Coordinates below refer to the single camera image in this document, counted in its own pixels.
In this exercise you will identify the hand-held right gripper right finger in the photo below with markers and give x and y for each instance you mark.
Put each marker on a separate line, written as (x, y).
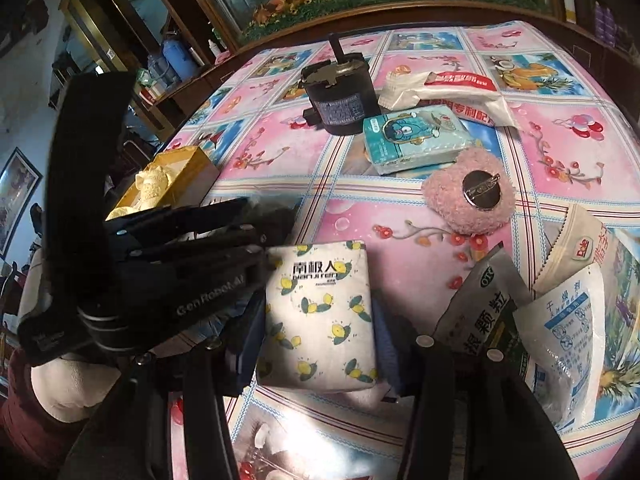
(395, 355)

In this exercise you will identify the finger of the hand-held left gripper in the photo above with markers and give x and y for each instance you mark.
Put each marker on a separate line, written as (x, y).
(200, 220)
(210, 262)

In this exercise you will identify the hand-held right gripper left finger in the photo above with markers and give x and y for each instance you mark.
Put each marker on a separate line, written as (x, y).
(250, 345)

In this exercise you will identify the yellow cardboard box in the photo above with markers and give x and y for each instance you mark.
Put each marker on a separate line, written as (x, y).
(202, 170)

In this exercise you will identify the large yellow towel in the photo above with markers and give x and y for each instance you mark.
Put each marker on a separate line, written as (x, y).
(155, 180)

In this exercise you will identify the lemon print tissue pack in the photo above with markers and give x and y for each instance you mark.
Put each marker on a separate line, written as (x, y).
(320, 320)

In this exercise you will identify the green white granule sachet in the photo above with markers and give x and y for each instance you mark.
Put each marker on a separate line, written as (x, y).
(475, 310)

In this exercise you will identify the pink plush badge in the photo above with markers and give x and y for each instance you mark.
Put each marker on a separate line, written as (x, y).
(445, 200)

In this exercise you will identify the white desiccant packet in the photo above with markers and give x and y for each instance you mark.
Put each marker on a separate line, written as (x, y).
(565, 340)

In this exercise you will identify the teal cartoon tissue pack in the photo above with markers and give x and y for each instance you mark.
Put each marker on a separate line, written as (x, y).
(415, 140)

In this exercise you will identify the fruit snack packet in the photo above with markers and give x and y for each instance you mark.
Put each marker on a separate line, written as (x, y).
(590, 250)

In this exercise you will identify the long white packet red label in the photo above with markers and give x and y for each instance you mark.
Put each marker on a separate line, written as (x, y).
(450, 92)

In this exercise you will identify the person's left forearm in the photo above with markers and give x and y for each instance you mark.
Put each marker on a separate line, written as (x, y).
(25, 435)

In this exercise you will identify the person's left hand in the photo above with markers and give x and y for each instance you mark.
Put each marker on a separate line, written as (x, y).
(70, 385)

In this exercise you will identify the green bag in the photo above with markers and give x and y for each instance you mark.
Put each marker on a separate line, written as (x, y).
(142, 76)

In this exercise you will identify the grey thermos flask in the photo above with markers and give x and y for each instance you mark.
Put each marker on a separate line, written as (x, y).
(157, 69)

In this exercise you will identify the blue thermos flask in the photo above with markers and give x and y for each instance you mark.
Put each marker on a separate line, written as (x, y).
(176, 56)

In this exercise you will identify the white plastic bottle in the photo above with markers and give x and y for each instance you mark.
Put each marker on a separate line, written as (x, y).
(215, 48)

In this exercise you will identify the black electric motor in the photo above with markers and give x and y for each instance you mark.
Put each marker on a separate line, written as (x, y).
(340, 105)

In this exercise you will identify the purple bottle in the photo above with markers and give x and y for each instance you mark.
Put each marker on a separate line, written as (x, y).
(597, 21)
(609, 23)

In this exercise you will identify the framed wall picture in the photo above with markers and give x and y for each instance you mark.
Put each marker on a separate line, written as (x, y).
(17, 200)

